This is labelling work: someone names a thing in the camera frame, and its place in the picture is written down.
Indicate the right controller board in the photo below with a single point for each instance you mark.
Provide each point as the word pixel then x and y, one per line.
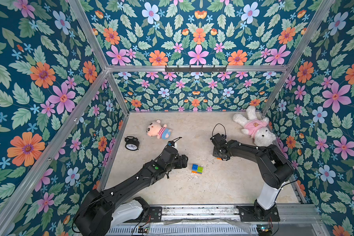
pixel 264 230

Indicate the black alarm clock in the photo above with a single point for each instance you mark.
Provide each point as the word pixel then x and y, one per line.
pixel 131 143

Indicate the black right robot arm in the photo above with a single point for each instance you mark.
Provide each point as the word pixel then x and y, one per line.
pixel 274 168

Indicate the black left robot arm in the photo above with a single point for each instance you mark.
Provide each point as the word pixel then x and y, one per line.
pixel 95 213

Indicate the white bunny plush toy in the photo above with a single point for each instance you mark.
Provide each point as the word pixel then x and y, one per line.
pixel 255 128

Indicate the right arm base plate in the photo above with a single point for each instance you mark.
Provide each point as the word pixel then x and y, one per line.
pixel 258 214

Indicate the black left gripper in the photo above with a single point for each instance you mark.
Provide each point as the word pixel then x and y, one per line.
pixel 184 163

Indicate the controller board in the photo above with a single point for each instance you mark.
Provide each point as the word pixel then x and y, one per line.
pixel 264 230
pixel 143 230

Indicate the pink pig plush toy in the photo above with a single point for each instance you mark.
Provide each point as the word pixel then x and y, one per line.
pixel 155 129

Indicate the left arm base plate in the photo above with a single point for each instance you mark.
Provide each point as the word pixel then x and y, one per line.
pixel 152 214

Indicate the black wall hook rail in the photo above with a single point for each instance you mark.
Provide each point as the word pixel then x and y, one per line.
pixel 190 68

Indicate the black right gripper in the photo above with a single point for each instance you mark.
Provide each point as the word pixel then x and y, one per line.
pixel 217 150

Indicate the green lego brick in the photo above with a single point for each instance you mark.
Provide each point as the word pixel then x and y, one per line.
pixel 200 169

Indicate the left controller board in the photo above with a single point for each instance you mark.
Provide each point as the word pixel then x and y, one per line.
pixel 143 230

